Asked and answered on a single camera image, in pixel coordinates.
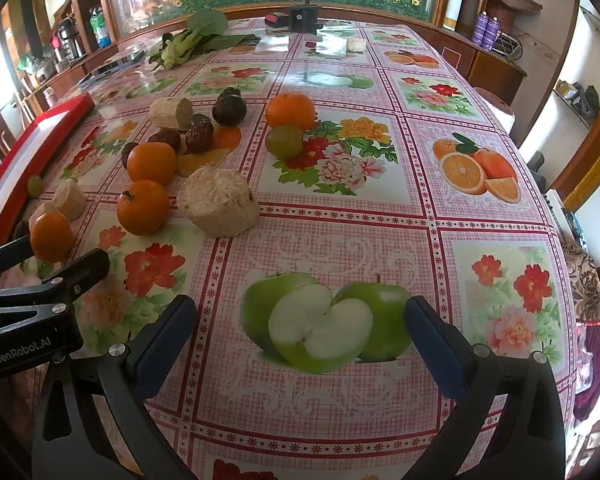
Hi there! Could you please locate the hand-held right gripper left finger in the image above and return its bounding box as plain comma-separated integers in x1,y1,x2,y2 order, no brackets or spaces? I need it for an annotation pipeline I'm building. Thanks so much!
31,294,198,480

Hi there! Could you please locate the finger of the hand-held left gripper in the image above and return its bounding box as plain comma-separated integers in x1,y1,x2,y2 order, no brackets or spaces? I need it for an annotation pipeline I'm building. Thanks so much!
0,235,34,281
39,248,111,306

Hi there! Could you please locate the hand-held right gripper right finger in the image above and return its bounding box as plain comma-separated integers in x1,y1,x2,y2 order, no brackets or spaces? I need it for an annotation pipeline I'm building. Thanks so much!
404,295,566,480

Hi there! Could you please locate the mandarin orange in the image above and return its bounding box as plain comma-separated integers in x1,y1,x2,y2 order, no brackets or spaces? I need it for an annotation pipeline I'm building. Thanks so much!
30,211,74,264
128,142,178,185
266,92,317,132
117,180,171,236

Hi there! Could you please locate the sugar cane piece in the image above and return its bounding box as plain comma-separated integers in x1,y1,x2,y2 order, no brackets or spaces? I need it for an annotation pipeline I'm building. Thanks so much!
29,201,58,226

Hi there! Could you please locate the beige cake piece small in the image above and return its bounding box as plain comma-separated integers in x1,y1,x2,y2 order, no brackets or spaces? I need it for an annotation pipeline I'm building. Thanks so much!
52,180,87,221

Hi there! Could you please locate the red rimmed white tray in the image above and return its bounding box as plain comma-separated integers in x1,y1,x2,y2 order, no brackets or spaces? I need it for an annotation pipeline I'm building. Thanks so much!
0,94,96,248

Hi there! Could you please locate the beige cake piece large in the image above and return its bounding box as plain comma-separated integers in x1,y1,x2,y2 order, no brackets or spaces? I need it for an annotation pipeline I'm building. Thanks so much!
177,167,261,237

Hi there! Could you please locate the white cake piece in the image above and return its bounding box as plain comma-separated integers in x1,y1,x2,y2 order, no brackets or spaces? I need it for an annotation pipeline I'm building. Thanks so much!
149,96,194,131

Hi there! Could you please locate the floral fruit print tablecloth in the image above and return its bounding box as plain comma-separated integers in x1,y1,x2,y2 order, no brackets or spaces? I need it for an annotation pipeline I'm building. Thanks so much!
0,17,581,480

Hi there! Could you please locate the green plastic bottle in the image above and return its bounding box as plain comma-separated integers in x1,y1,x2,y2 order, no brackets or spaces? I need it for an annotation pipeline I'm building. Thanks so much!
90,6,112,48

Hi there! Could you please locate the round brown stool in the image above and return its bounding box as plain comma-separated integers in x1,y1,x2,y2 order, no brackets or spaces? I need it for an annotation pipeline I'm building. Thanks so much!
474,87,517,142

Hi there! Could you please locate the bok choy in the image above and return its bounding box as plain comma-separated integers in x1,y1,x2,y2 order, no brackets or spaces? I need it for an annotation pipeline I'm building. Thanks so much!
149,9,261,71

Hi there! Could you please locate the wicker basket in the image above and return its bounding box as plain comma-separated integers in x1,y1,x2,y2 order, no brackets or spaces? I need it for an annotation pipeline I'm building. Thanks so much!
485,0,543,36

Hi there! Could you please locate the metal wire rack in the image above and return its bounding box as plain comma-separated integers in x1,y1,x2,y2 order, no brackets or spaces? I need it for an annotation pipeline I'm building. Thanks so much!
495,30,524,59

